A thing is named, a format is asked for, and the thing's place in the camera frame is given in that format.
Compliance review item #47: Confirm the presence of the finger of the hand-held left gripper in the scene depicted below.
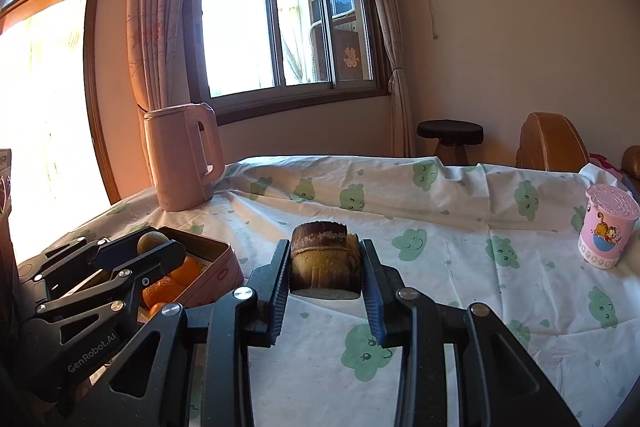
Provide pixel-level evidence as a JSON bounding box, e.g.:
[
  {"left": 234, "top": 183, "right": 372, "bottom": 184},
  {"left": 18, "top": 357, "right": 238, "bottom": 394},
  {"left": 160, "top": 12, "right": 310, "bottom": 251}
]
[
  {"left": 34, "top": 241, "right": 187, "bottom": 334},
  {"left": 19, "top": 232, "right": 145, "bottom": 304}
]

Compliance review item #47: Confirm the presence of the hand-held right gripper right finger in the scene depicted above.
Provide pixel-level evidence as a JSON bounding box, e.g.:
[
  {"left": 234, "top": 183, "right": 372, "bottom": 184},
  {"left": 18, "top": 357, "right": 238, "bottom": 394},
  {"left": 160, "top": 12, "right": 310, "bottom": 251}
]
[{"left": 360, "top": 239, "right": 583, "bottom": 427}]

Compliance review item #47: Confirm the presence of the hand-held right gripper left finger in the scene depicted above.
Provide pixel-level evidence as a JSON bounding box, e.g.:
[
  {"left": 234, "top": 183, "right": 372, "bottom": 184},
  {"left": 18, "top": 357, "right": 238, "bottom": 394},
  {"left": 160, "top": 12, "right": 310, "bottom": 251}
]
[{"left": 65, "top": 240, "right": 293, "bottom": 427}]

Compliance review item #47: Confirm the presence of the small green lime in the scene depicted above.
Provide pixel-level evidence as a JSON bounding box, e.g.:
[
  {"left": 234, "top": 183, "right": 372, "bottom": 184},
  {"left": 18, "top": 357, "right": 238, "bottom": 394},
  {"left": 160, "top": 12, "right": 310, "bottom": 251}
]
[{"left": 137, "top": 231, "right": 171, "bottom": 256}]

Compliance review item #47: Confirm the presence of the pink metal tin box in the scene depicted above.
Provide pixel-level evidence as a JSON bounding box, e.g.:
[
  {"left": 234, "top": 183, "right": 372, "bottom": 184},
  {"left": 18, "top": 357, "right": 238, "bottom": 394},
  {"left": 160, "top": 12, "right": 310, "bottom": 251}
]
[{"left": 147, "top": 227, "right": 245, "bottom": 310}]

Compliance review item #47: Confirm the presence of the pink electric kettle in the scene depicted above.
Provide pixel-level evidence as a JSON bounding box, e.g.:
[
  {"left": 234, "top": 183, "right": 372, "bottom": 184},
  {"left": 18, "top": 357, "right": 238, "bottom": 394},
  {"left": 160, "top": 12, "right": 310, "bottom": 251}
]
[{"left": 144, "top": 103, "right": 226, "bottom": 212}]

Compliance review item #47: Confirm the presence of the white cloud print tablecloth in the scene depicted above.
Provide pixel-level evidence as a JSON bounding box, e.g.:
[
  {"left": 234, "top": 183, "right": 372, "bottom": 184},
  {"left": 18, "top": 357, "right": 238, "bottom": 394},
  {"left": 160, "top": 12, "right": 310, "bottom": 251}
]
[{"left": 20, "top": 154, "right": 640, "bottom": 427}]

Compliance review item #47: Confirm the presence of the dark round stool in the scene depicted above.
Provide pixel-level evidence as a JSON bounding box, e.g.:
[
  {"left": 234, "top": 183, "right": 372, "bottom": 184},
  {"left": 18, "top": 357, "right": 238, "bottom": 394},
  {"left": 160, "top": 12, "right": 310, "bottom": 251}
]
[{"left": 416, "top": 119, "right": 485, "bottom": 166}]

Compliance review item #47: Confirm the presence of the wooden balcony door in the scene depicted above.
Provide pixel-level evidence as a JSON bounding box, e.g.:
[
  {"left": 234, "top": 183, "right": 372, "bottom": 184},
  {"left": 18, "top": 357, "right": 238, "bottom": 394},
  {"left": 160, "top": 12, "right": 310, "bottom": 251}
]
[{"left": 0, "top": 0, "right": 123, "bottom": 258}]

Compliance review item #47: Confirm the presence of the pink long curtain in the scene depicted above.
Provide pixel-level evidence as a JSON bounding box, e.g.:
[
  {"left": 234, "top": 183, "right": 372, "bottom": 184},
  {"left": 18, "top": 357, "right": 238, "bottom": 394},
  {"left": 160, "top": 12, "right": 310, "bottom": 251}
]
[{"left": 125, "top": 0, "right": 207, "bottom": 190}]

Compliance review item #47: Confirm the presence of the brown leather chair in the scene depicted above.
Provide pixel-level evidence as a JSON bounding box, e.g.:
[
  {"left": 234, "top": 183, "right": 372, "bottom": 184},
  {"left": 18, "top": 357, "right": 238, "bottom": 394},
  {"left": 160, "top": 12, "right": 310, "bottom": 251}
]
[{"left": 515, "top": 112, "right": 592, "bottom": 172}]

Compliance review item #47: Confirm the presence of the beige narrow curtain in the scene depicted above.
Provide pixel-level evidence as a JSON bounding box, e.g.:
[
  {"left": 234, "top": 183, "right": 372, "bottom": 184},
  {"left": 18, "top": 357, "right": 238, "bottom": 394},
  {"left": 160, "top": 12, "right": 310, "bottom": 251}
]
[{"left": 362, "top": 0, "right": 419, "bottom": 158}]

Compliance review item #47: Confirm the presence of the pink cartoon cup with lid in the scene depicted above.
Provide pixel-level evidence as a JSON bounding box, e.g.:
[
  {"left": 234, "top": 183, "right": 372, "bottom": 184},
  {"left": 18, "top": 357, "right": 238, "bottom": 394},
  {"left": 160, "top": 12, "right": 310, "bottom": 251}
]
[{"left": 577, "top": 185, "right": 640, "bottom": 269}]

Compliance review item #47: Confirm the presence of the sliding window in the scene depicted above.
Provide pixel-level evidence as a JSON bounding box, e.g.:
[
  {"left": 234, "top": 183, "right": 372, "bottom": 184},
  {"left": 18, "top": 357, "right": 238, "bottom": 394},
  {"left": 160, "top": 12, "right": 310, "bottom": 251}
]
[{"left": 187, "top": 0, "right": 391, "bottom": 125}]

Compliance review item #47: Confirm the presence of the floral pink pillow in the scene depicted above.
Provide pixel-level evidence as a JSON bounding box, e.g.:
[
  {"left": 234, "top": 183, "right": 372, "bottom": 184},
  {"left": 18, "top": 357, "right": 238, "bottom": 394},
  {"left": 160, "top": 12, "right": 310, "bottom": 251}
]
[{"left": 589, "top": 152, "right": 627, "bottom": 180}]

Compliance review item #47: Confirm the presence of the brown leather sofa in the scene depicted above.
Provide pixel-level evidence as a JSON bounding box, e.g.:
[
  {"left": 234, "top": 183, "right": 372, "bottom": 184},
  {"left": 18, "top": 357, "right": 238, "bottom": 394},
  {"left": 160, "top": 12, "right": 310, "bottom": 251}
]
[{"left": 620, "top": 146, "right": 640, "bottom": 181}]

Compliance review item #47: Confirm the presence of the air conditioner cable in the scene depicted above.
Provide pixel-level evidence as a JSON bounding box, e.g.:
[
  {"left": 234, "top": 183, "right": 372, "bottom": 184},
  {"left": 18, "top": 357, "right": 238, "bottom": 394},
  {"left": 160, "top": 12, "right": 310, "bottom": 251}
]
[{"left": 397, "top": 0, "right": 442, "bottom": 40}]

